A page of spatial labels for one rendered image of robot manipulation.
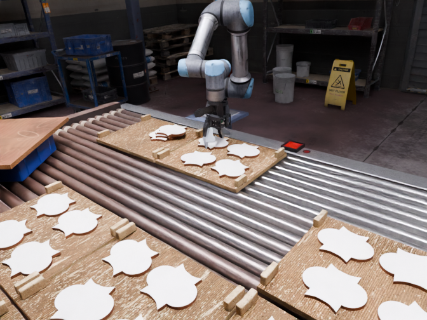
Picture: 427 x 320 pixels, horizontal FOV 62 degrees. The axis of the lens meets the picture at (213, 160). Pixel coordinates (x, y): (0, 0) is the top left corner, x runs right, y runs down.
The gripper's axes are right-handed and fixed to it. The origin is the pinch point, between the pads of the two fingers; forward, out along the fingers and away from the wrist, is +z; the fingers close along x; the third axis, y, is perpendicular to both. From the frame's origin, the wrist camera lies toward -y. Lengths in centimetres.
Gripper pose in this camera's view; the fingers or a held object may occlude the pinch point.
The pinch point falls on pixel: (213, 142)
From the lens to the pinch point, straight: 155.7
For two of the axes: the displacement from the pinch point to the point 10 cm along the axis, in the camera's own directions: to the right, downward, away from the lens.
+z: 0.3, 8.9, 4.6
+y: 7.7, 2.7, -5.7
